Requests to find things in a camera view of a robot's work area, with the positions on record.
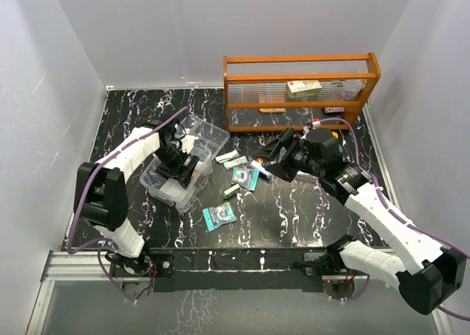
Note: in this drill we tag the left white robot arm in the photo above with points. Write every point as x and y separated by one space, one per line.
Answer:
101 195

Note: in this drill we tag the beige medicine box on shelf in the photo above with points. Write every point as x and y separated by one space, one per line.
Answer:
303 88

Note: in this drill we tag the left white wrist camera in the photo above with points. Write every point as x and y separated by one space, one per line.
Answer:
186 142

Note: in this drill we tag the clear plastic tray insert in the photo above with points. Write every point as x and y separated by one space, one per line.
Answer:
208 135

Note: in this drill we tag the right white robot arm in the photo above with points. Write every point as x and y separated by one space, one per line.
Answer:
424 270

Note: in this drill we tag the orange wooden shelf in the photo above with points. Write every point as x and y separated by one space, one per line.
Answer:
264 94

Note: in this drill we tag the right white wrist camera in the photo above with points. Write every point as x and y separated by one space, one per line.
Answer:
311 125

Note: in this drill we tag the clear plastic medicine kit box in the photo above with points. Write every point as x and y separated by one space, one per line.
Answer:
153 181

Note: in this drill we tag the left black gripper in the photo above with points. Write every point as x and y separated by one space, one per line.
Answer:
184 177

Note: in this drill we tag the red white box under shelf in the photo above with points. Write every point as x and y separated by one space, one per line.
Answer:
332 110

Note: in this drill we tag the flat wooden piece under shelf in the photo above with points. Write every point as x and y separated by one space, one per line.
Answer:
274 110

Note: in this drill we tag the white blue cylinder bottle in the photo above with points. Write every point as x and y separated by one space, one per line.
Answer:
262 170

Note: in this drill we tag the teal tape packet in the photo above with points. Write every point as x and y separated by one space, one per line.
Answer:
245 177

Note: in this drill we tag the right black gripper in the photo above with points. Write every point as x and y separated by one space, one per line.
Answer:
268 150

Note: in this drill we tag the teal packet near front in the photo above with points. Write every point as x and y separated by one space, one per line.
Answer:
216 217

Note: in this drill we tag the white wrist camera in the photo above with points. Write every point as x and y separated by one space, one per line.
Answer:
311 125
186 142

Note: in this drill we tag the white teal sachet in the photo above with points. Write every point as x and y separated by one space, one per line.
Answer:
235 162

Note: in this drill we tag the white blue gauze packet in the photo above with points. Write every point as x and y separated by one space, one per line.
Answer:
173 189

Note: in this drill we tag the clear kit lid black handle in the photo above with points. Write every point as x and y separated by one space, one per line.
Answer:
307 178

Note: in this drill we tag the small green medicine box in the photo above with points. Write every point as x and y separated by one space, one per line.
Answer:
230 192

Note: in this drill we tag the white green sachet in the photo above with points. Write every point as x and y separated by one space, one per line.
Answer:
227 157

